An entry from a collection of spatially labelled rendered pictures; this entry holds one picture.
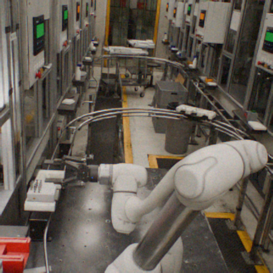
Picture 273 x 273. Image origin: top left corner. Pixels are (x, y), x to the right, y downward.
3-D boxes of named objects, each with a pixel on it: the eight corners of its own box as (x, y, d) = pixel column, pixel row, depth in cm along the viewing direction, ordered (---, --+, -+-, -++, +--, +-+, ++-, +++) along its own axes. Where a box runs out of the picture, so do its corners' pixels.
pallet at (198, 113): (175, 116, 349) (176, 106, 345) (180, 113, 360) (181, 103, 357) (210, 125, 333) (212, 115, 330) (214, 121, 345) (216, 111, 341)
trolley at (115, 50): (105, 98, 677) (108, 47, 641) (97, 90, 725) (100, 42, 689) (147, 97, 708) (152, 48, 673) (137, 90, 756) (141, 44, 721)
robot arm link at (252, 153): (219, 139, 123) (196, 148, 114) (267, 128, 110) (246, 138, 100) (229, 175, 123) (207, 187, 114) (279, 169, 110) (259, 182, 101)
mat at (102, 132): (136, 192, 359) (136, 191, 359) (77, 189, 355) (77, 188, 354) (124, 74, 900) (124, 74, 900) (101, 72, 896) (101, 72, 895)
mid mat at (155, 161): (208, 198, 362) (208, 197, 361) (155, 195, 357) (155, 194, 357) (189, 156, 454) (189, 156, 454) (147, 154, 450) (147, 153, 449)
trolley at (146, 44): (154, 86, 805) (159, 42, 769) (129, 85, 793) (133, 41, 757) (146, 78, 882) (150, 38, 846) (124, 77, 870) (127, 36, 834)
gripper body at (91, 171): (99, 178, 158) (77, 177, 157) (99, 161, 155) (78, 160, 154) (97, 186, 151) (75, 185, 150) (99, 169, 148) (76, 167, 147)
